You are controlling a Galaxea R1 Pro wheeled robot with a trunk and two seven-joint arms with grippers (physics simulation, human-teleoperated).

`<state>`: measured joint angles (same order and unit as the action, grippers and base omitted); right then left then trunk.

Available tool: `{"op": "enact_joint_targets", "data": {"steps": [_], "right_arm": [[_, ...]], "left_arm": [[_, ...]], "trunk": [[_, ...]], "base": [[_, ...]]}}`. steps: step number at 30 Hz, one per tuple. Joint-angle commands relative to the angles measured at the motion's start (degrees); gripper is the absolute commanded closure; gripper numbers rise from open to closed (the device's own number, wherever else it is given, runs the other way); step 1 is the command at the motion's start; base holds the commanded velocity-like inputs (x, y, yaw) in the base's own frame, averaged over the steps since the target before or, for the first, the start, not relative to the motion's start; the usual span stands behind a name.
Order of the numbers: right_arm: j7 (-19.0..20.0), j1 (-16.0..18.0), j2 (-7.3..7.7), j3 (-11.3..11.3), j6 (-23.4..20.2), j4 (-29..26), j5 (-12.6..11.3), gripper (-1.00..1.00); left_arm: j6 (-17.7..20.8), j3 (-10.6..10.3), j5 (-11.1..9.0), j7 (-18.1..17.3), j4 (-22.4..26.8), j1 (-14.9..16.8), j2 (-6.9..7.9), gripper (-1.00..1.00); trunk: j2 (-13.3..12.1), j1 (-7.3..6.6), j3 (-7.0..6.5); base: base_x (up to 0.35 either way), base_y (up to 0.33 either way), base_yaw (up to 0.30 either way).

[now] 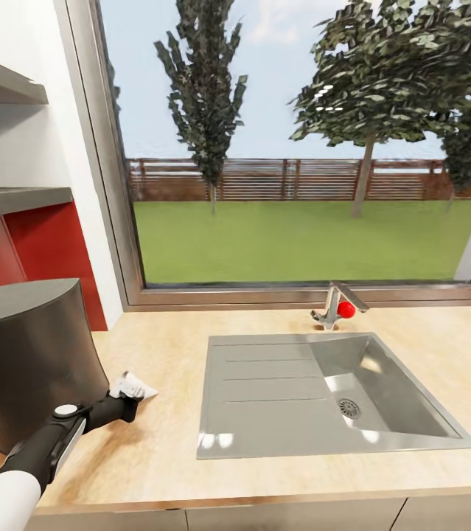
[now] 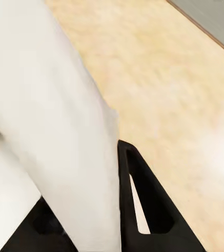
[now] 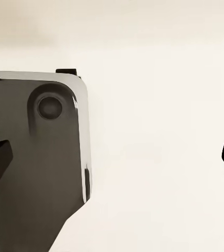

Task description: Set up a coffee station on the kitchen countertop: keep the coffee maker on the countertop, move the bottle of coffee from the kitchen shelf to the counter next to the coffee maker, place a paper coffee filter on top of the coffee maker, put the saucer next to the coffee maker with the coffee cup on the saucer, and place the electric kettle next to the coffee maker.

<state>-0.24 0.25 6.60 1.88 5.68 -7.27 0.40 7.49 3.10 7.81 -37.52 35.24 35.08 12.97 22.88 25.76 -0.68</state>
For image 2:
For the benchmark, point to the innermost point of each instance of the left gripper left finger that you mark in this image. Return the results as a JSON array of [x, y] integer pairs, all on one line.
[[40, 231]]

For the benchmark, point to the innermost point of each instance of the paper coffee filter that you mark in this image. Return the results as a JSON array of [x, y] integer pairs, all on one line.
[[57, 134]]

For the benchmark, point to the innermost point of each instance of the countertop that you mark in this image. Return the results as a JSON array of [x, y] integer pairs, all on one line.
[[165, 77]]

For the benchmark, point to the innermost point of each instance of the drop in sink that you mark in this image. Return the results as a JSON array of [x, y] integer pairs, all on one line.
[[208, 15]]

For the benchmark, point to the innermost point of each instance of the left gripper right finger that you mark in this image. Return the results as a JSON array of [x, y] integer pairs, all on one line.
[[169, 231]]

